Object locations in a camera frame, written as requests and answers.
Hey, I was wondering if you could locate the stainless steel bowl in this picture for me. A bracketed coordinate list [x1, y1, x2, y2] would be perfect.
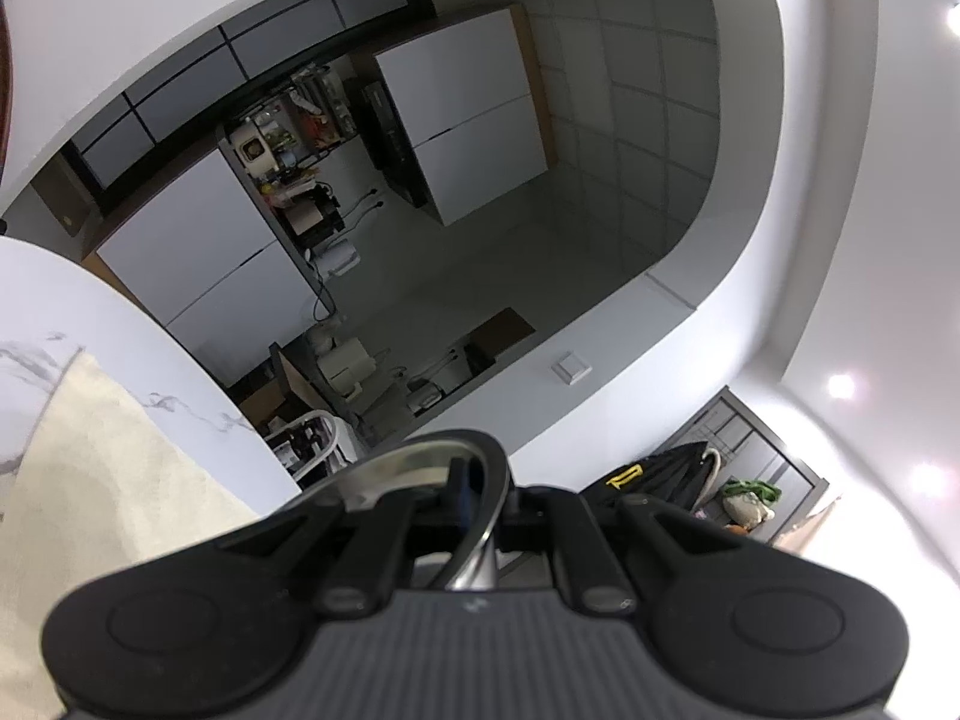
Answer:
[328, 428, 520, 593]

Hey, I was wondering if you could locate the black framed sliding door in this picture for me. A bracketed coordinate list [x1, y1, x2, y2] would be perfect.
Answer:
[63, 0, 430, 200]

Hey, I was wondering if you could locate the white base cabinet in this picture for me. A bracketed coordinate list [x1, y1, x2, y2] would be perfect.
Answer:
[95, 145, 335, 388]

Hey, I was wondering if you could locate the white electric kettle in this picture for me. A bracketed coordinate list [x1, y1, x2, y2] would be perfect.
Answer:
[314, 239, 363, 277]

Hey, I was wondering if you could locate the cream hanging tube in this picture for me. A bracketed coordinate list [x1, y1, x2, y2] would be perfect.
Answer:
[696, 445, 725, 512]

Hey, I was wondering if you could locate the black countertop storage rack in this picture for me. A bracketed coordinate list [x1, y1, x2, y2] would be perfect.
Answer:
[220, 66, 362, 167]

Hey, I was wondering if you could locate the black jacket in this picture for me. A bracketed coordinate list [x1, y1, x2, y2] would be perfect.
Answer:
[583, 443, 722, 534]

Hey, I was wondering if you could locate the white wall cabinet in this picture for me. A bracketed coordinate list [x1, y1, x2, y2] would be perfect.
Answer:
[373, 5, 551, 228]

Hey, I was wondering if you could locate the grey door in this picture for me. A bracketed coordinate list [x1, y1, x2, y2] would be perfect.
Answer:
[658, 385, 830, 545]

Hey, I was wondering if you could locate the cream dish mat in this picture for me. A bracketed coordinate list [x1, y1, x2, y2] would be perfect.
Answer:
[0, 347, 302, 720]

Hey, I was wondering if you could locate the cream rice cooker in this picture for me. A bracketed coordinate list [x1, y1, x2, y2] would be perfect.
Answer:
[228, 122, 278, 170]

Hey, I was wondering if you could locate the black range hood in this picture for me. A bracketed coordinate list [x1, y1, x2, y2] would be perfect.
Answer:
[361, 81, 431, 209]

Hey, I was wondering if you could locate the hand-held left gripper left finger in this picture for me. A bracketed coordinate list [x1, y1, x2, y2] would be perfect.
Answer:
[214, 456, 487, 616]

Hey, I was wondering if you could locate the green and white bag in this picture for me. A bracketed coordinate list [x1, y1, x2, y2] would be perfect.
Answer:
[719, 478, 783, 527]

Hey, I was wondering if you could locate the white light switch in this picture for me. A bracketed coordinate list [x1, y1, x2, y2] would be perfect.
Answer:
[550, 350, 593, 386]

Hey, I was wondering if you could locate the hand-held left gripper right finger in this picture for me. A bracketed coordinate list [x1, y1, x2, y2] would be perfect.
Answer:
[501, 486, 758, 617]

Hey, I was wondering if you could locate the black coffee machine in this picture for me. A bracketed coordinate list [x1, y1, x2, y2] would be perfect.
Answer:
[280, 186, 343, 242]

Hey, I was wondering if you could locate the wooden side table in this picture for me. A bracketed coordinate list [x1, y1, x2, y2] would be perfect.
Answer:
[268, 340, 362, 437]

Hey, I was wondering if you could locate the white countertop appliance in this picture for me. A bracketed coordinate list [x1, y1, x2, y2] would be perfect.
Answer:
[316, 340, 375, 399]

